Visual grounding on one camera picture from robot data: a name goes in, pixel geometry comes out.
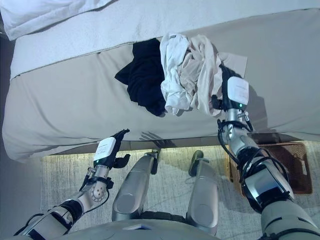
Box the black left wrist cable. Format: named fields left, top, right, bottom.
left=80, top=168, right=115, bottom=193

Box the black garment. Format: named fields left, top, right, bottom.
left=114, top=37, right=168, bottom=117

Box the white duvet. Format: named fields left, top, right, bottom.
left=0, top=0, right=121, bottom=41

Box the grey robot torso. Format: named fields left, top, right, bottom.
left=47, top=211, right=219, bottom=240

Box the white terry blanket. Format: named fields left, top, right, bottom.
left=9, top=0, right=320, bottom=79

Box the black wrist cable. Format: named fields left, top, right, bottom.
left=216, top=118, right=254, bottom=185
left=80, top=168, right=115, bottom=193

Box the brown wicker basket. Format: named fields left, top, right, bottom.
left=225, top=140, right=314, bottom=196

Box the grey patterned rug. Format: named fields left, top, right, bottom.
left=39, top=139, right=320, bottom=240

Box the white shirt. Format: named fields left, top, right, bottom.
left=159, top=32, right=195, bottom=116

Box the beige garment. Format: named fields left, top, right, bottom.
left=176, top=34, right=225, bottom=118

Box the beige mattress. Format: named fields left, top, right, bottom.
left=1, top=7, right=320, bottom=164

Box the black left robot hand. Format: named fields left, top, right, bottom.
left=93, top=128, right=132, bottom=169

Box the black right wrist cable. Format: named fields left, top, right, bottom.
left=216, top=118, right=254, bottom=185

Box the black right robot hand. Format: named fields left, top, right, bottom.
left=211, top=63, right=250, bottom=111

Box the silver right robot leg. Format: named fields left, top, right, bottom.
left=185, top=149, right=221, bottom=236

